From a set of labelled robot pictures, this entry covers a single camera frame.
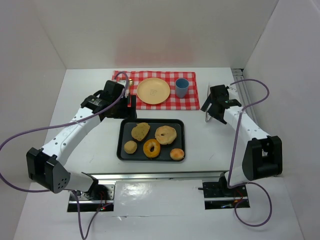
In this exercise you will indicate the small golden bread roll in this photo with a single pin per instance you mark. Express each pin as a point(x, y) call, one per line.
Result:
point(177, 154)

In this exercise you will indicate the red checkered cloth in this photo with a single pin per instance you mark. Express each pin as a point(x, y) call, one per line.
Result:
point(189, 102)

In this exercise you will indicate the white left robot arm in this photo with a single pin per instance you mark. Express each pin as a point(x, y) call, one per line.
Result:
point(46, 165)

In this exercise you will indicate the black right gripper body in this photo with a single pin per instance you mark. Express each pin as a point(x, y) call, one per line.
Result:
point(213, 111)

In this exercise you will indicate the flat brown bread slice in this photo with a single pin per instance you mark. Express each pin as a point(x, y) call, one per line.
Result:
point(140, 131)

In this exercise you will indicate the black baking tray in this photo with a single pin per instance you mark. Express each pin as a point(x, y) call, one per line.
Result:
point(125, 135)

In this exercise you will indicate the small round tan muffin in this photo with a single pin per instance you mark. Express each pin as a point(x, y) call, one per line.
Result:
point(130, 147)

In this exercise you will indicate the yellow plate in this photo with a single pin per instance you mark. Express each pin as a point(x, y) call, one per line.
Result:
point(153, 91)

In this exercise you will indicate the aluminium rail right side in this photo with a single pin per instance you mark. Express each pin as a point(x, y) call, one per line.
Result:
point(243, 92)

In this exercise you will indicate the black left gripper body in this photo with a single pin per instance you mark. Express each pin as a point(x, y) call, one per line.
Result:
point(133, 107)

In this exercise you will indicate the blue cup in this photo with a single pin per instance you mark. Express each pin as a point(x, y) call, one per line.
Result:
point(181, 87)

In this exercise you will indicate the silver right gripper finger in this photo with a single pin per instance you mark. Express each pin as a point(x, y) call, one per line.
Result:
point(208, 90)
point(207, 117)

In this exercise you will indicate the large pale bagel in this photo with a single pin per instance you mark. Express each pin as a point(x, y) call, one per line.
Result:
point(165, 135)

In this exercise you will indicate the orange glazed donut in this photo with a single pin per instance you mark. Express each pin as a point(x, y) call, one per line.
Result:
point(151, 148)

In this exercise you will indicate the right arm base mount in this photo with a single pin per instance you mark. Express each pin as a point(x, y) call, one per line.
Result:
point(216, 197)

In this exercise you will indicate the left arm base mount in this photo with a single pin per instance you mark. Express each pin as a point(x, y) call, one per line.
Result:
point(103, 200)

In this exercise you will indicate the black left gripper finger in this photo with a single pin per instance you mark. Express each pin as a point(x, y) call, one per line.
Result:
point(129, 100)
point(133, 106)

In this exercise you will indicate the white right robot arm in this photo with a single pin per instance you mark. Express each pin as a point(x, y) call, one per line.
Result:
point(255, 153)

